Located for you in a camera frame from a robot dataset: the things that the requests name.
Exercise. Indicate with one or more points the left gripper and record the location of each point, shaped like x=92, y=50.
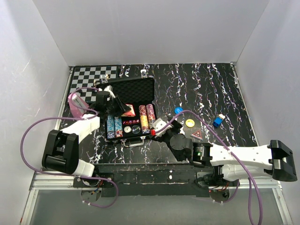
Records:
x=122, y=107

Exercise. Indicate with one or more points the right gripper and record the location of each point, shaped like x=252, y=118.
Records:
x=176, y=128

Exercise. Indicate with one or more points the red playing card deck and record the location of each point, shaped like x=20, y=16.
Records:
x=130, y=113

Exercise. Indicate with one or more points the clear dealer button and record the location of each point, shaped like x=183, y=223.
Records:
x=136, y=129

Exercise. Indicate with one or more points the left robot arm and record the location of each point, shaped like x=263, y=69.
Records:
x=62, y=146

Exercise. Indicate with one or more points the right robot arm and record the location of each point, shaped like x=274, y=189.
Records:
x=274, y=160

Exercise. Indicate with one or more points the yellow big blind button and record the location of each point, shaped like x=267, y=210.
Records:
x=190, y=123

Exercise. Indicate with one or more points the blue small blind button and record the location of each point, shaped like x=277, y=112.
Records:
x=177, y=110

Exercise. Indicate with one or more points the row of red dice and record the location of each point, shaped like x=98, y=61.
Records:
x=131, y=122

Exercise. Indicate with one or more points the white round chip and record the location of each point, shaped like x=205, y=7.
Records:
x=127, y=129

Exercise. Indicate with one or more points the black poker chip case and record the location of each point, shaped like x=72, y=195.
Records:
x=134, y=91

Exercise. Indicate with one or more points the triangular all-in button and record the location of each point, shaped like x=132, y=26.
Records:
x=197, y=134

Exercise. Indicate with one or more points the purple and red chip column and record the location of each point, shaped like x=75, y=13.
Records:
x=150, y=115

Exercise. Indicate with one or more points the red and yellow chip column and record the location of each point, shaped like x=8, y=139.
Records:
x=144, y=119

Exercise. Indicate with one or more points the blue and white block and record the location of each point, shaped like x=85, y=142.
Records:
x=217, y=122

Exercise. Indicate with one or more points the pink wedge box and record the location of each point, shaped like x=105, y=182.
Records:
x=77, y=105

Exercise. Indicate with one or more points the checkerboard mat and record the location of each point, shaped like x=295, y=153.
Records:
x=85, y=76

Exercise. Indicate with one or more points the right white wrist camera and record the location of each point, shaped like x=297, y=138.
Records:
x=159, y=128

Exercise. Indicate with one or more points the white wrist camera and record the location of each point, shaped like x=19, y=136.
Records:
x=159, y=128
x=109, y=89

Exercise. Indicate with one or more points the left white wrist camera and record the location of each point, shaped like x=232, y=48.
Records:
x=109, y=89

